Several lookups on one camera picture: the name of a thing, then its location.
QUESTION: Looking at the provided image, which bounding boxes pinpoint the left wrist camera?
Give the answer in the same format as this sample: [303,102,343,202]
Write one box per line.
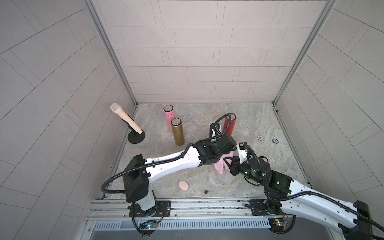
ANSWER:
[210,128,216,142]

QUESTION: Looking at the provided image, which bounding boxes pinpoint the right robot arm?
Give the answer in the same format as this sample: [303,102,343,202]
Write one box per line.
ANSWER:
[224,156,374,240]

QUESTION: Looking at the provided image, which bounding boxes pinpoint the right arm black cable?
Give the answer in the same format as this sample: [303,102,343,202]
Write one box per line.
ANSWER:
[239,143,384,233]

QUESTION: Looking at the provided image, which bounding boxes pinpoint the beige microphone on black stand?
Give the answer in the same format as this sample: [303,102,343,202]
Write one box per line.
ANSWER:
[110,103,146,144]

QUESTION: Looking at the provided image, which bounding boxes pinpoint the pink thermos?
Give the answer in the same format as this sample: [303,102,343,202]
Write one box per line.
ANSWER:
[163,105,175,133]

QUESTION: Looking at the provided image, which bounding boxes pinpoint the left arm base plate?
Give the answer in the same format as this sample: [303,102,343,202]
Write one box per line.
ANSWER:
[129,201,172,218]

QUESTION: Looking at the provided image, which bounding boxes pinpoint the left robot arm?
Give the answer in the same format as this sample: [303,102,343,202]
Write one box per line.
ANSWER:
[123,134,237,211]

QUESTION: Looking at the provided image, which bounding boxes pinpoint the pink oval soap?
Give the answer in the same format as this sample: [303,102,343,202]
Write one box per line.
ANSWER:
[178,181,189,191]

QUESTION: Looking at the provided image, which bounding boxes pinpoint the gold thermos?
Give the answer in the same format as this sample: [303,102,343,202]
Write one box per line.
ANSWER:
[171,118,185,146]

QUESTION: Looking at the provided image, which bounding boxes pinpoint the circuit board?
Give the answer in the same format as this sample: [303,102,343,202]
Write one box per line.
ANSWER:
[140,221,158,231]
[269,218,286,232]

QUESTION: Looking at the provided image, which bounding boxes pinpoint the red thermos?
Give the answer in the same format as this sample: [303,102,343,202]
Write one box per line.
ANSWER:
[223,113,237,136]

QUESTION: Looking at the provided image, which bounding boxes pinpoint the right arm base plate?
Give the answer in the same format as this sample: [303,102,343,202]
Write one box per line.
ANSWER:
[244,199,285,216]

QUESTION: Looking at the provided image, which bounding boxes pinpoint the aluminium mounting rail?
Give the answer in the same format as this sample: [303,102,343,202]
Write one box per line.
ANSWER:
[85,197,287,221]

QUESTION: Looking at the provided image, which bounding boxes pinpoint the black thermos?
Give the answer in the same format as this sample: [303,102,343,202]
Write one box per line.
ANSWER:
[209,123,222,138]

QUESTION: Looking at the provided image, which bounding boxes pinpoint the pink cloth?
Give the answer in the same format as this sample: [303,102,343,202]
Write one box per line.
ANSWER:
[214,152,234,175]

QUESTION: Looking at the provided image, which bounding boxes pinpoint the left circuit board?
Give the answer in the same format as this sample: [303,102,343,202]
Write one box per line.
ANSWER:
[140,221,158,231]

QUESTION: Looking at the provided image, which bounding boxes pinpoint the right circuit board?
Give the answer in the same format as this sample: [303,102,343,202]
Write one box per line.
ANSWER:
[269,218,286,232]

